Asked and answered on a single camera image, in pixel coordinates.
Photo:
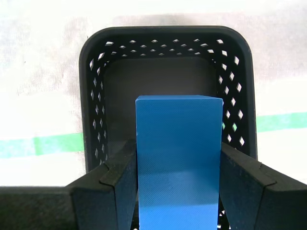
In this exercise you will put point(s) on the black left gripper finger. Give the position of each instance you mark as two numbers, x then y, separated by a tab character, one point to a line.
60	206
263	198

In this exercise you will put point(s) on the blue rectangular block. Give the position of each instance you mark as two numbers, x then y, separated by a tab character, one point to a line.
177	155

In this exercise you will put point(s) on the black perforated plastic basket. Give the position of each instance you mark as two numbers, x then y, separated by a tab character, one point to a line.
158	79

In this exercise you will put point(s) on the long green tape strip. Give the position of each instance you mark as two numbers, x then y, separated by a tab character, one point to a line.
60	141

